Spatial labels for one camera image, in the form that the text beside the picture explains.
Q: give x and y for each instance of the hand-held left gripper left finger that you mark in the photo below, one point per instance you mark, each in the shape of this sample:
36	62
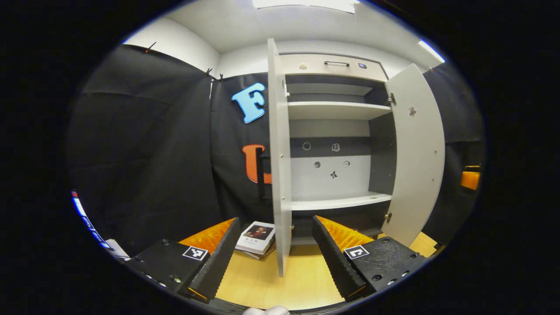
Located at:
218	262

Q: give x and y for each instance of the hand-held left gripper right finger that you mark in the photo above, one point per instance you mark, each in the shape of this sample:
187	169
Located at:
337	258

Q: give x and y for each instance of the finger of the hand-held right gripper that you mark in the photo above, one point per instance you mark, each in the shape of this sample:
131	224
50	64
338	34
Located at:
470	180

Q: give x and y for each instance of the grey cabinet door cube stickers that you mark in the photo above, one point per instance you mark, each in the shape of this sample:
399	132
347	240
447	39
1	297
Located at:
415	175

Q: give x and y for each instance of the grey double-door shoe cabinet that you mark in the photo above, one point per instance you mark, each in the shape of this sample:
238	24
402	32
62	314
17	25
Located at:
328	179

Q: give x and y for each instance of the grey cabinet door checkered sticker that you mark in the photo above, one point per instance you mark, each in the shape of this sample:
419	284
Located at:
280	175

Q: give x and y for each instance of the grey cabinet drawer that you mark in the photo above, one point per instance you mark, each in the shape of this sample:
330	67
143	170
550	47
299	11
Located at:
315	65

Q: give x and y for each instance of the white cover book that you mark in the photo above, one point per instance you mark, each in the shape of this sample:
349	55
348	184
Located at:
256	238

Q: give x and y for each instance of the brown book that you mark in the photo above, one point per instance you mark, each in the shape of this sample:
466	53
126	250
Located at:
264	254

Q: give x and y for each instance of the black backdrop cloth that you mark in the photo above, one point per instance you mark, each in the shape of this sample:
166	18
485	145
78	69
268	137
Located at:
131	175

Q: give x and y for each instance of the small ceiling light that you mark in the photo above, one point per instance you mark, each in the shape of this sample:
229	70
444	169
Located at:
431	50

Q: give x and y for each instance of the printed standing banner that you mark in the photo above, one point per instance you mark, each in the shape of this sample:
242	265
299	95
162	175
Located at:
85	218

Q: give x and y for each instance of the long ceiling light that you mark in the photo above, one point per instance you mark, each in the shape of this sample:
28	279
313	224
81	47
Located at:
306	4

